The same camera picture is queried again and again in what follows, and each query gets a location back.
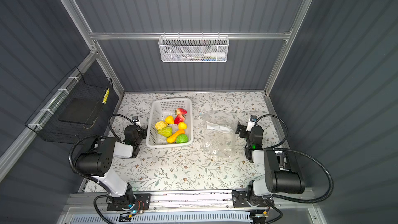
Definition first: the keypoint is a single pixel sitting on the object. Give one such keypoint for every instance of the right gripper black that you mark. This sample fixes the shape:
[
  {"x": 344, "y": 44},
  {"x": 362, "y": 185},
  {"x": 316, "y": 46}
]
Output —
[{"x": 242, "y": 130}]

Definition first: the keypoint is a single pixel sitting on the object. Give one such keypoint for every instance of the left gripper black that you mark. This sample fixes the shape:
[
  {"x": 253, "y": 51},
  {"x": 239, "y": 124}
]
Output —
[{"x": 142, "y": 132}]

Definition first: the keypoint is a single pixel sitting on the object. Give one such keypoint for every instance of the yellow wrinkled fruit toy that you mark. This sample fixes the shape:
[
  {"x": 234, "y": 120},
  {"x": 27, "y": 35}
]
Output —
[{"x": 160, "y": 125}]

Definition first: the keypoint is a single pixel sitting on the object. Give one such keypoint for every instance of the green pear toy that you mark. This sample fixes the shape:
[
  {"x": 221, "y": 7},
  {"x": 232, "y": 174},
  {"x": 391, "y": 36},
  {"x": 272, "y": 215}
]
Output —
[{"x": 166, "y": 132}]

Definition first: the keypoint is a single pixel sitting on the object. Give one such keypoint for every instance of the clear zip top bag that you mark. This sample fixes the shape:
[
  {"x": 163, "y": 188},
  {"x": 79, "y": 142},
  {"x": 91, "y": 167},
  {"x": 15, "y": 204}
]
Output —
[{"x": 218, "y": 130}]

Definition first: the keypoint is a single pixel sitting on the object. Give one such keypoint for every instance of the white plastic basket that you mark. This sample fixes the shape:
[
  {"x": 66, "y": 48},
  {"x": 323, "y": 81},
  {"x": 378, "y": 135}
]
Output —
[{"x": 170, "y": 124}]

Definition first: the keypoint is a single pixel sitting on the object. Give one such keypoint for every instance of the yellow lemon toy small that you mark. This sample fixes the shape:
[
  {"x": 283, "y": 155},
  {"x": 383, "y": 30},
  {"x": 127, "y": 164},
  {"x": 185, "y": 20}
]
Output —
[{"x": 169, "y": 120}]

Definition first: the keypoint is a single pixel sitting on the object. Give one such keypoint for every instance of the yellow round fruit toy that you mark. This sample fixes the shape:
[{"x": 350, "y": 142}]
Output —
[{"x": 182, "y": 126}]

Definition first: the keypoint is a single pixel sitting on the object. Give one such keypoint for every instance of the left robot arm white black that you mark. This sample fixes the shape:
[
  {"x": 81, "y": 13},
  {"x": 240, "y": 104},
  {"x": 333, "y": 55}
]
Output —
[{"x": 91, "y": 157}]

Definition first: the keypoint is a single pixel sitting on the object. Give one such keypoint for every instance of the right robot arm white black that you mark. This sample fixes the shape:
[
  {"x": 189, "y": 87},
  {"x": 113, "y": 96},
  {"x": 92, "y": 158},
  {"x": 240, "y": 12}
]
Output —
[{"x": 280, "y": 168}]

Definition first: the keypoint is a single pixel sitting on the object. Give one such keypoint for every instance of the orange carrot toy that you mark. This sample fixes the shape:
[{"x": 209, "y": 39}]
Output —
[{"x": 172, "y": 138}]

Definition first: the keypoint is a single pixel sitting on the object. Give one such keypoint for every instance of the green lime toy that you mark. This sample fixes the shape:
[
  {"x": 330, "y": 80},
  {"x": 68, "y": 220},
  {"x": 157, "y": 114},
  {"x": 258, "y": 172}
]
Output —
[{"x": 182, "y": 138}]

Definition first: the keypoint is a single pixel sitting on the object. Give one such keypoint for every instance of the red strawberry toy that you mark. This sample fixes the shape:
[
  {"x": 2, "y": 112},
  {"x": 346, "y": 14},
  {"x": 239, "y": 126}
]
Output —
[{"x": 179, "y": 118}]

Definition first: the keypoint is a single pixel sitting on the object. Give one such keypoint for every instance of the yellow marker pen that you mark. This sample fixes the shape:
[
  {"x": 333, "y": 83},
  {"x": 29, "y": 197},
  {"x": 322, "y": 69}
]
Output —
[{"x": 105, "y": 97}]

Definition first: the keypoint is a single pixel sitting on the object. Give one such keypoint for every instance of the black pad in basket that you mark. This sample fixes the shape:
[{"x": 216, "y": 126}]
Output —
[{"x": 81, "y": 111}]

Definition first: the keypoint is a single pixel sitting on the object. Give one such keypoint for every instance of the white tube in basket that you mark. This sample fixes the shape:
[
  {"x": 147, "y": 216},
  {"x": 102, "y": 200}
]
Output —
[{"x": 216, "y": 55}]

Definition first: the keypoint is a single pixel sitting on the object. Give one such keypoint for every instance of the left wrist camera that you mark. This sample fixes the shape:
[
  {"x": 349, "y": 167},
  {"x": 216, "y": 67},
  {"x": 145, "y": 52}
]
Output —
[{"x": 135, "y": 120}]

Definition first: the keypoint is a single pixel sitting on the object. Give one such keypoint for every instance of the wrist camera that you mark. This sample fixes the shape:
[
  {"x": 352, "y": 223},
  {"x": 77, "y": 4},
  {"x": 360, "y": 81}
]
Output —
[
  {"x": 135, "y": 120},
  {"x": 251, "y": 123}
]

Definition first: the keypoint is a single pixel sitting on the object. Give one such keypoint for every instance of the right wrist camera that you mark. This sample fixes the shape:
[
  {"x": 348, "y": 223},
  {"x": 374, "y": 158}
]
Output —
[{"x": 251, "y": 123}]

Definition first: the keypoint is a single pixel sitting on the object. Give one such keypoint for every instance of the black wire wall basket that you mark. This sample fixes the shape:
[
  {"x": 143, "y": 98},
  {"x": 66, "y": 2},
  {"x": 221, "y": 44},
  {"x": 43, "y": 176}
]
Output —
[{"x": 44, "y": 121}]

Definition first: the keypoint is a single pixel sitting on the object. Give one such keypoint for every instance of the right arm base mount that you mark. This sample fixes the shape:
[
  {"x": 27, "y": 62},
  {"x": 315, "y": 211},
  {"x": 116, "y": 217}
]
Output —
[{"x": 246, "y": 199}]

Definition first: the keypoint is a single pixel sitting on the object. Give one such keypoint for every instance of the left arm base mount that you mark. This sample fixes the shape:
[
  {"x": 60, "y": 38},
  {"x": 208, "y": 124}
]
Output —
[{"x": 136, "y": 202}]

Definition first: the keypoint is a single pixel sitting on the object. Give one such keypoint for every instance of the aluminium front rail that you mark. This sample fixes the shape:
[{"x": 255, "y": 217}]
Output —
[{"x": 170, "y": 201}]

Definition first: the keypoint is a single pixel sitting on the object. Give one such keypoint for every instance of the white wire wall basket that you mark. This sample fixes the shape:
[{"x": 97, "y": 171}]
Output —
[{"x": 181, "y": 50}]

